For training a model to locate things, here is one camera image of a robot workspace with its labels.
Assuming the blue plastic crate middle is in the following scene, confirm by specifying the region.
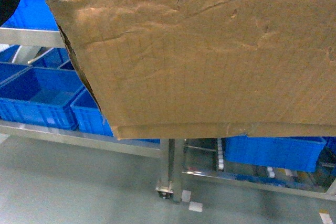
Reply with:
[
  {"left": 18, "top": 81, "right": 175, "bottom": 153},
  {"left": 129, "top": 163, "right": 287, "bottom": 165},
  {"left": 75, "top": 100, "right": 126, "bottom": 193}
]
[{"left": 70, "top": 89, "right": 161, "bottom": 145}]

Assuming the large cardboard box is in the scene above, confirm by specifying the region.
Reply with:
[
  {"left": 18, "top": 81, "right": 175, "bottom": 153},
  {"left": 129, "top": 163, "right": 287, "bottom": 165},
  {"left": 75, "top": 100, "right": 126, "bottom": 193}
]
[{"left": 46, "top": 0, "right": 335, "bottom": 139}]

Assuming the blue plastic crate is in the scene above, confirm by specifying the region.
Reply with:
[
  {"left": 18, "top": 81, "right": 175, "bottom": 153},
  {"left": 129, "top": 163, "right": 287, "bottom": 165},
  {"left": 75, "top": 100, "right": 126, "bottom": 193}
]
[
  {"left": 1, "top": 67, "right": 84, "bottom": 130},
  {"left": 70, "top": 89, "right": 161, "bottom": 145},
  {"left": 224, "top": 135, "right": 326, "bottom": 173}
]

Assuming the blue plastic crate left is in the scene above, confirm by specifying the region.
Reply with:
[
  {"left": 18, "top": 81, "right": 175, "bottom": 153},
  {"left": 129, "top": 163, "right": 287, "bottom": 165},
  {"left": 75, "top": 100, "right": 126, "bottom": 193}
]
[{"left": 1, "top": 67, "right": 84, "bottom": 130}]

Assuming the blue plastic crate lower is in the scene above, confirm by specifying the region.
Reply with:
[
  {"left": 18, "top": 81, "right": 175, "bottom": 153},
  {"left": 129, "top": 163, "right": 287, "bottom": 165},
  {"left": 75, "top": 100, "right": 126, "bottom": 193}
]
[{"left": 224, "top": 135, "right": 326, "bottom": 173}]

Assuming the stainless steel shelf frame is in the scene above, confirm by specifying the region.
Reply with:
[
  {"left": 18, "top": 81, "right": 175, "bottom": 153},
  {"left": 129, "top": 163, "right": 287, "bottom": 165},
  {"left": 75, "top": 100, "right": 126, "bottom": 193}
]
[{"left": 0, "top": 27, "right": 336, "bottom": 204}]

